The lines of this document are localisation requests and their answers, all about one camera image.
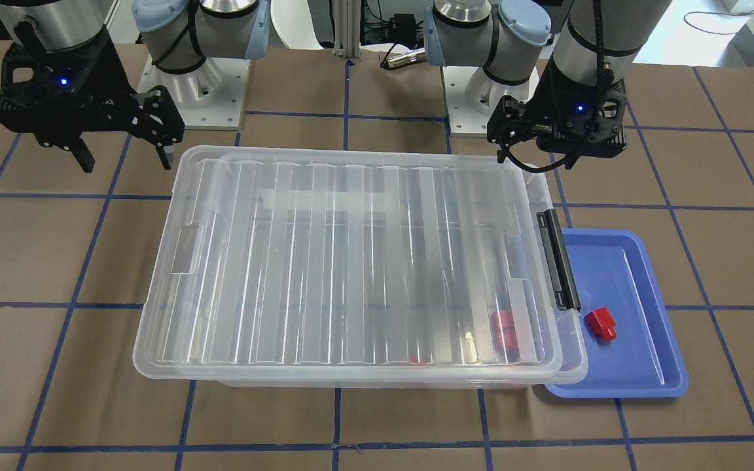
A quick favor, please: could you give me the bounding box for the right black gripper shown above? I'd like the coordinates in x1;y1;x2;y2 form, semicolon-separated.
0;29;185;173

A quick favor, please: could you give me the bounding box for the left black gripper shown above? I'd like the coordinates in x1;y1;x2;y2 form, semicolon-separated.
487;61;628;159

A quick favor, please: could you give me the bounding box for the clear plastic box lid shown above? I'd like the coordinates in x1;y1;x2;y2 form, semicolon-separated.
134;146;566;387

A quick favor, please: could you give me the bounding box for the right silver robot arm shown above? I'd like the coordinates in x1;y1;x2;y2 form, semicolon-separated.
0;1;270;173

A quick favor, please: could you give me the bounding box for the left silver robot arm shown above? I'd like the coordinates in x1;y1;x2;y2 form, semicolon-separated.
423;1;670;173

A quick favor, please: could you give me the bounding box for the black box latch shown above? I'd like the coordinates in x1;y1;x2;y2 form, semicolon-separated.
536;209;583;312

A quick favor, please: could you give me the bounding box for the clear plastic storage box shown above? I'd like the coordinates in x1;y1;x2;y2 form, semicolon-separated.
220;157;589;391

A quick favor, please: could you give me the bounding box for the blue plastic tray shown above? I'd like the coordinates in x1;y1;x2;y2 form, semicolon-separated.
547;228;689;399

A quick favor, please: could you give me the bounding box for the white chair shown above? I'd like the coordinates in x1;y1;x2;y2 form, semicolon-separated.
270;1;324;50

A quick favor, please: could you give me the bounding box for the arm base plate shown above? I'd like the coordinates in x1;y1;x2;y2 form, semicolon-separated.
137;57;252;131
444;59;556;139

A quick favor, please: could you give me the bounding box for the aluminium frame post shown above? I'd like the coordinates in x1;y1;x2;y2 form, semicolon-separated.
331;1;363;62

